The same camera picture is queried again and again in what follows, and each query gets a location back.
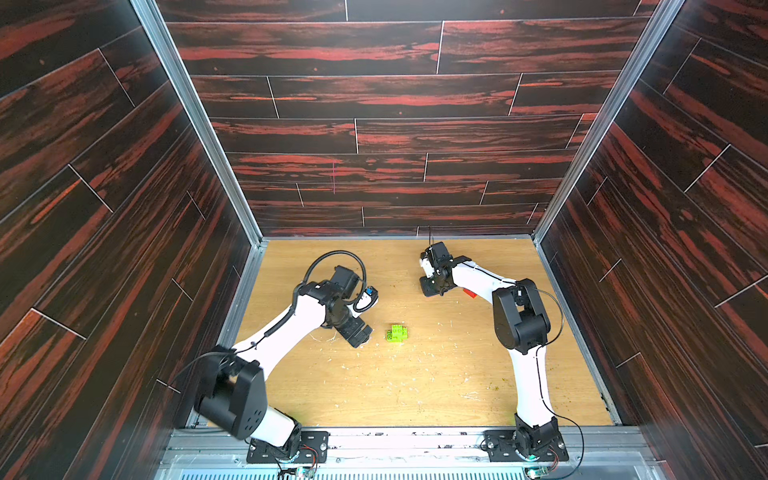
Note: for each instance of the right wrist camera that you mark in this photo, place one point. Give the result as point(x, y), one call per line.
point(427, 267)

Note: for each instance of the aluminium front rail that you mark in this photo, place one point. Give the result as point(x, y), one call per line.
point(415, 453)

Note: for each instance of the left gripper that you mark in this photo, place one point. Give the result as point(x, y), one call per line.
point(363, 334)

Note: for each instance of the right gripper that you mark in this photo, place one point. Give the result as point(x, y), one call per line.
point(432, 282)

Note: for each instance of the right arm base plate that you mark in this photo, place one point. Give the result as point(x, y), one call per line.
point(537, 445)

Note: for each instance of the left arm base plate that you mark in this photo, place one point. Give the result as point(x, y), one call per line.
point(308, 447)

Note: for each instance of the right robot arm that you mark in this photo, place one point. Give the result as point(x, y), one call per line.
point(521, 325)

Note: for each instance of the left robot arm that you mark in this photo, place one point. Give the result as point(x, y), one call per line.
point(232, 389)

